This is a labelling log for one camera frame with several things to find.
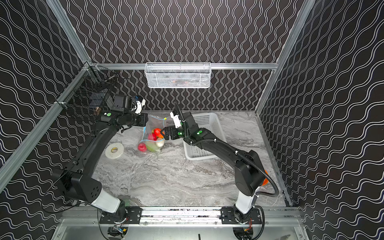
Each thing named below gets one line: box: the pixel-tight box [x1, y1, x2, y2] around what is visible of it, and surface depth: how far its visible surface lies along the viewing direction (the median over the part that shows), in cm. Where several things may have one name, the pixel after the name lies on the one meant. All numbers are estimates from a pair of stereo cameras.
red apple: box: [137, 142, 147, 152], surface depth 97 cm
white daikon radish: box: [156, 137, 165, 148], surface depth 86 cm
